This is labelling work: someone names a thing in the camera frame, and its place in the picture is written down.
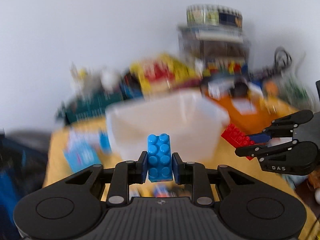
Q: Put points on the yellow quilted cloth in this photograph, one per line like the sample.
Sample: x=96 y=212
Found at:
x=62 y=163

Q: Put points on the dark blue bag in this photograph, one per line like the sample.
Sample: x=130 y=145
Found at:
x=24 y=158

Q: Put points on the white egg shaped object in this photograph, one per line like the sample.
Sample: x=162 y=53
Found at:
x=110 y=79

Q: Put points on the red large building brick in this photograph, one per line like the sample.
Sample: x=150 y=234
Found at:
x=234 y=136

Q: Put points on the round patterned tin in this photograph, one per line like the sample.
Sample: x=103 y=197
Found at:
x=214 y=15

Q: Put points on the black small device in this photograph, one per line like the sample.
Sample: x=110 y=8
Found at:
x=240 y=90

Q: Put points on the yellow red snack bag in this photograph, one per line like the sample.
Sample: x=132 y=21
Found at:
x=164 y=73

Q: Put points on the white plastic storage bin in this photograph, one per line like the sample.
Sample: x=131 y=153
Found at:
x=194 y=124

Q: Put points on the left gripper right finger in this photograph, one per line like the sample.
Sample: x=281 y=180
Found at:
x=197 y=176

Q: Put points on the light blue studded brick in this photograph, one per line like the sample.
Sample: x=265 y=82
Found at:
x=159 y=158

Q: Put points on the light blue cardboard box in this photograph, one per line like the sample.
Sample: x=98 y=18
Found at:
x=81 y=156

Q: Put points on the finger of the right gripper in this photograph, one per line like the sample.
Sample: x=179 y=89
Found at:
x=282 y=127
x=293 y=151

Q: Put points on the orange gift box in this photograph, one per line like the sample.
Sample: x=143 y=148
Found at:
x=254 y=114

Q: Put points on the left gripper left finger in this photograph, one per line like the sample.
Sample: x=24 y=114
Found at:
x=125 y=174

